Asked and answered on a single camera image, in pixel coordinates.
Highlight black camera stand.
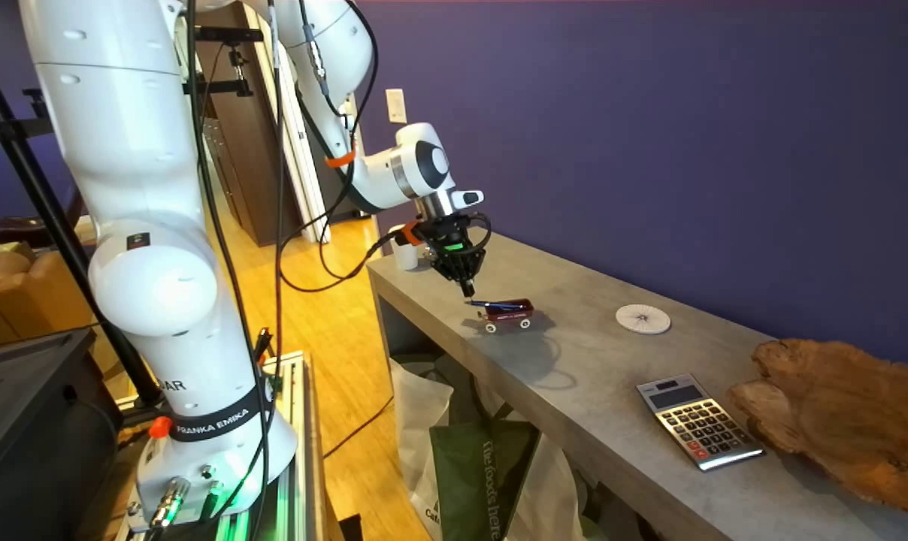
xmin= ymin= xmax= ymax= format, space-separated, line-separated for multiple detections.
xmin=179 ymin=25 xmax=259 ymax=103

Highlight white plastic bag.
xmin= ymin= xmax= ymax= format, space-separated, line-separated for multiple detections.
xmin=387 ymin=356 xmax=460 ymax=517

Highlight pile of cloth bags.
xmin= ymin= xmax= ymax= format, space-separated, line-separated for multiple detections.
xmin=504 ymin=430 xmax=602 ymax=541

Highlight black box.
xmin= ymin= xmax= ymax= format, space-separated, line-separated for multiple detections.
xmin=0 ymin=329 xmax=118 ymax=541

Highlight white round disc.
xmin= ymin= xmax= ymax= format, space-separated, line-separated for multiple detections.
xmin=613 ymin=301 xmax=672 ymax=336

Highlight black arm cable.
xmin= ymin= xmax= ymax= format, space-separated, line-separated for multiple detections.
xmin=176 ymin=0 xmax=496 ymax=523

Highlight grey pocket calculator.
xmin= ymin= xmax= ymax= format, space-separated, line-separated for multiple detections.
xmin=634 ymin=377 xmax=765 ymax=475

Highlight green shopping bag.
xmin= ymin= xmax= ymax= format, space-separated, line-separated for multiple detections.
xmin=427 ymin=415 xmax=544 ymax=541

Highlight black floor cable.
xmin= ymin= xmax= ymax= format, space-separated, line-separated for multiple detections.
xmin=319 ymin=393 xmax=398 ymax=462

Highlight brown cardboard boxes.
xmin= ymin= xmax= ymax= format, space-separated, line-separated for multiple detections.
xmin=0 ymin=233 xmax=125 ymax=382

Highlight black tripod stand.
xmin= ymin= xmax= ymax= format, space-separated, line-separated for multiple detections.
xmin=0 ymin=38 xmax=169 ymax=415

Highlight red toy cart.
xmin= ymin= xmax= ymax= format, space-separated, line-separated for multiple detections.
xmin=464 ymin=294 xmax=539 ymax=336

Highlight brown wooden cabinet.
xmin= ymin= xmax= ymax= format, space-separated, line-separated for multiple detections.
xmin=192 ymin=0 xmax=309 ymax=248

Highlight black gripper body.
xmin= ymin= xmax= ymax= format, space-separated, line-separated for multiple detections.
xmin=415 ymin=211 xmax=494 ymax=267

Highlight white wall outlet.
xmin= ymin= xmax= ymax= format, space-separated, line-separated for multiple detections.
xmin=381 ymin=87 xmax=411 ymax=127

